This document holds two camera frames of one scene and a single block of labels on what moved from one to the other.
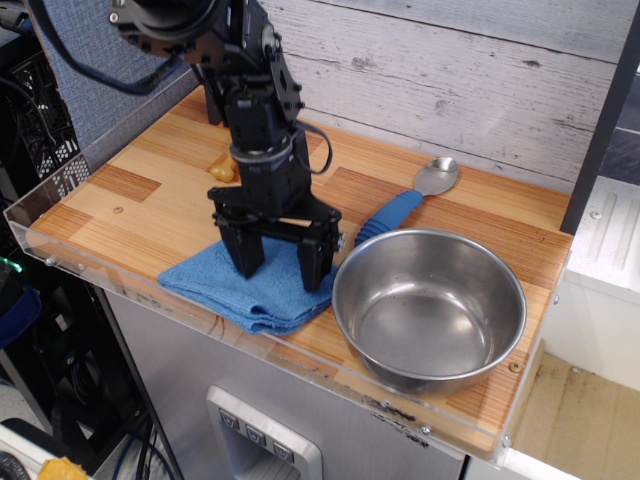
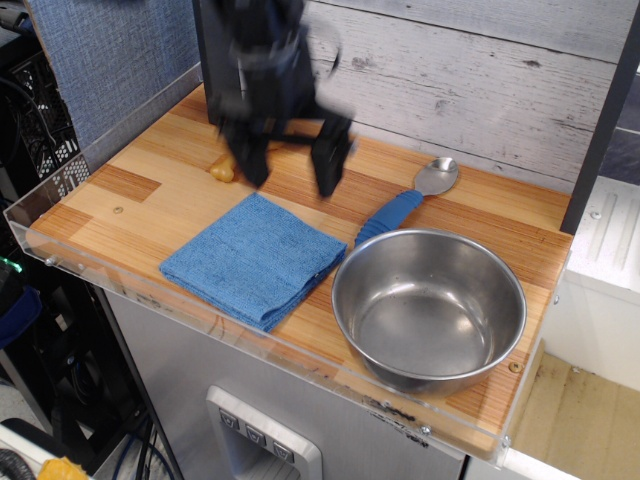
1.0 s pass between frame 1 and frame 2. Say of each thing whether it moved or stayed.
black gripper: moved
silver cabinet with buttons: stayed
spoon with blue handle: stayed
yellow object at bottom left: stayed
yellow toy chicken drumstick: stayed
